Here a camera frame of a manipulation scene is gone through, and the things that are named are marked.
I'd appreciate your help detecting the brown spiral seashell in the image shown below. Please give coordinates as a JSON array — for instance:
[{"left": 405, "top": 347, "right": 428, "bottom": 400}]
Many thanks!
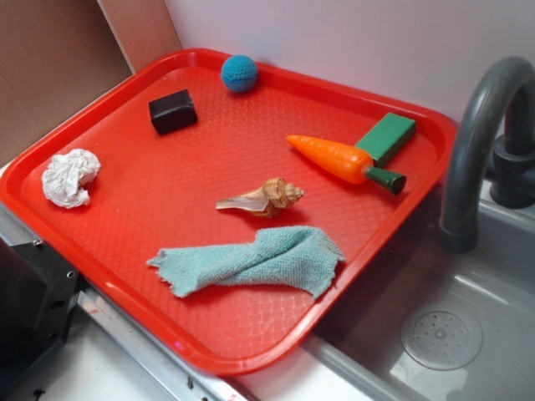
[{"left": 216, "top": 177, "right": 304, "bottom": 218}]

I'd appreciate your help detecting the red plastic tray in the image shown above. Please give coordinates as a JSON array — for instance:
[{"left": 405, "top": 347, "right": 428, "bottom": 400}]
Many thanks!
[{"left": 1, "top": 49, "right": 456, "bottom": 376}]

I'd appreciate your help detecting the light blue cloth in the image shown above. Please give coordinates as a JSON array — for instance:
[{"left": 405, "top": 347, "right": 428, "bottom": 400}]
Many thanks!
[{"left": 147, "top": 226, "right": 345, "bottom": 299}]

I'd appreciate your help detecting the orange toy carrot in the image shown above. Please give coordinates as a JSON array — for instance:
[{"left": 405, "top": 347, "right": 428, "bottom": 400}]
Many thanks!
[{"left": 286, "top": 135, "right": 407, "bottom": 195}]

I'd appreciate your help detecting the black rectangular block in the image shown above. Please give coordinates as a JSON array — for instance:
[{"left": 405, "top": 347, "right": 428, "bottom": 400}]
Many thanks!
[{"left": 149, "top": 89, "right": 198, "bottom": 135}]

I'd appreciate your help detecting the blue knitted ball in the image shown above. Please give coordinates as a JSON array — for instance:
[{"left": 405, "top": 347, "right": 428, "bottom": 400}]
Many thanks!
[{"left": 221, "top": 55, "right": 259, "bottom": 93}]

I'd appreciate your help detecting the green rectangular block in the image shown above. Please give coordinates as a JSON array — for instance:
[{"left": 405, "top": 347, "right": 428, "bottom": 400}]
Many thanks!
[{"left": 354, "top": 113, "right": 416, "bottom": 168}]

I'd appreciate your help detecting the grey plastic sink basin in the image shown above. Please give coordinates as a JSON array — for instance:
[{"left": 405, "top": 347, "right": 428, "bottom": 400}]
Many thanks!
[{"left": 304, "top": 191, "right": 534, "bottom": 400}]

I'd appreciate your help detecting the crumpled white paper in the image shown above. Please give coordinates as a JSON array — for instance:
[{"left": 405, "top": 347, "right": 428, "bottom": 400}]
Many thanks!
[{"left": 41, "top": 149, "right": 101, "bottom": 209}]

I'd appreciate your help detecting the round sink drain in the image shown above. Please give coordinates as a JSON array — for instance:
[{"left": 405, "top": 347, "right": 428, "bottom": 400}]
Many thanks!
[{"left": 400, "top": 303, "right": 483, "bottom": 371}]

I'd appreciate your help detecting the grey curved faucet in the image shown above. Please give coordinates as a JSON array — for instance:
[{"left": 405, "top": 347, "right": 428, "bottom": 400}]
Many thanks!
[{"left": 440, "top": 56, "right": 534, "bottom": 253}]

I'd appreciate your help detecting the brown cardboard panel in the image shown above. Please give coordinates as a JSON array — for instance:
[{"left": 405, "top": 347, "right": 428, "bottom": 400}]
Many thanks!
[{"left": 1, "top": 1, "right": 181, "bottom": 165}]

